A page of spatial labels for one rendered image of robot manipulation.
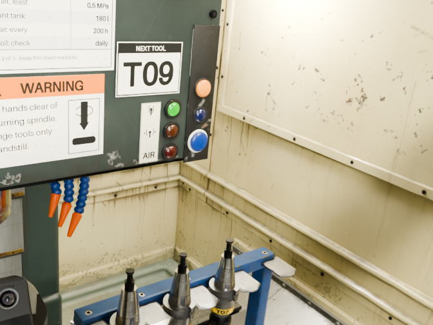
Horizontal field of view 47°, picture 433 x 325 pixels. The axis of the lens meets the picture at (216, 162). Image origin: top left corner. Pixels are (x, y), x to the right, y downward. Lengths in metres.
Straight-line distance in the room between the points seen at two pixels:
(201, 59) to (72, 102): 0.19
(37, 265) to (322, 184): 0.86
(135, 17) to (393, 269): 1.04
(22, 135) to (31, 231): 0.88
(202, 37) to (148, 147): 0.17
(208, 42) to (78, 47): 0.19
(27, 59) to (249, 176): 1.26
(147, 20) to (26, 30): 0.15
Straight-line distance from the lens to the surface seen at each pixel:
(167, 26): 0.68
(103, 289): 2.12
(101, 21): 0.63
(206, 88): 0.72
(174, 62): 0.69
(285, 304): 1.71
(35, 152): 0.64
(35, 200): 1.45
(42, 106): 0.62
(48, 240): 1.52
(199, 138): 0.74
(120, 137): 0.68
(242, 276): 1.10
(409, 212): 1.38
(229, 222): 1.91
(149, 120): 0.69
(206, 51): 0.72
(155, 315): 0.97
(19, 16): 0.60
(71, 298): 2.07
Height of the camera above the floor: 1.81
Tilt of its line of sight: 20 degrees down
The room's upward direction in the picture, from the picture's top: 6 degrees clockwise
